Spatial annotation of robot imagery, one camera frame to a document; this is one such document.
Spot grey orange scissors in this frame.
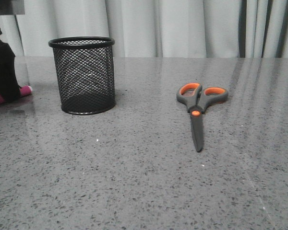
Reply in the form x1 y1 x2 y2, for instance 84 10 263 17
176 82 228 152

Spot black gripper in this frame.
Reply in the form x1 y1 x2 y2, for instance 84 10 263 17
0 29 21 102

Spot pink pen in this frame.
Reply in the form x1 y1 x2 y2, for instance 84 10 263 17
0 85 33 104

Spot black mesh pen bin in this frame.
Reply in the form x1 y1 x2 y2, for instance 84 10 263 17
48 36 116 115

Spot grey curtain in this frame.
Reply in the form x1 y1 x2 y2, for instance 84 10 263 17
0 0 288 58

